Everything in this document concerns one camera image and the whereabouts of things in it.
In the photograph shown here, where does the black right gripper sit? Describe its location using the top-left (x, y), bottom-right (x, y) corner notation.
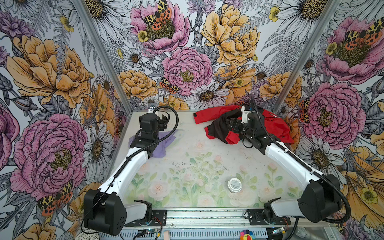
top-left (225, 117), bottom-right (255, 140)

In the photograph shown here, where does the purple cloth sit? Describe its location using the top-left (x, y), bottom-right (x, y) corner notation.
top-left (129, 130), bottom-right (178, 158)

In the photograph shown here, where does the red and black jacket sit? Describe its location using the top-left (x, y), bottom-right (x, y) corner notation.
top-left (193, 104), bottom-right (295, 145)

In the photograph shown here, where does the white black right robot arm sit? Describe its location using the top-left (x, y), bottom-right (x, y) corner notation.
top-left (228, 112), bottom-right (351, 223)

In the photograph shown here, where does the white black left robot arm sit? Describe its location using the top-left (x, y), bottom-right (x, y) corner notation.
top-left (81, 111), bottom-right (175, 236)

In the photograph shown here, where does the white round lid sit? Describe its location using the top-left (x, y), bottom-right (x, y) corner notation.
top-left (227, 178), bottom-right (243, 193)

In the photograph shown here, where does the colourful round toy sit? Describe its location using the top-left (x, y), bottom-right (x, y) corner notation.
top-left (240, 230), bottom-right (254, 240)

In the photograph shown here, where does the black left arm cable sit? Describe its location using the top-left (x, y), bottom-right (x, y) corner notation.
top-left (80, 105), bottom-right (180, 235)

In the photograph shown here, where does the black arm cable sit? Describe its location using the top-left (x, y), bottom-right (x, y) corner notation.
top-left (80, 105), bottom-right (180, 235)
top-left (249, 93), bottom-right (352, 225)

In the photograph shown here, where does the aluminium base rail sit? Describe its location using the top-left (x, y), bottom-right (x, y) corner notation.
top-left (125, 208), bottom-right (295, 230)

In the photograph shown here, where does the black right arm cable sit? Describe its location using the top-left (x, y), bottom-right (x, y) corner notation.
top-left (249, 93), bottom-right (352, 225)

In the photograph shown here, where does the aluminium corner post left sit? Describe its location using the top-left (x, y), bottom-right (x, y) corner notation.
top-left (74, 1), bottom-right (133, 115)

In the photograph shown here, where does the aluminium corner post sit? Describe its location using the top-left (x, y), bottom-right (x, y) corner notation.
top-left (272, 0), bottom-right (341, 113)
top-left (74, 1), bottom-right (133, 115)

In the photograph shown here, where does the aluminium corner post right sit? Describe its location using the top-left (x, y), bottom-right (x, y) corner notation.
top-left (272, 0), bottom-right (341, 113)

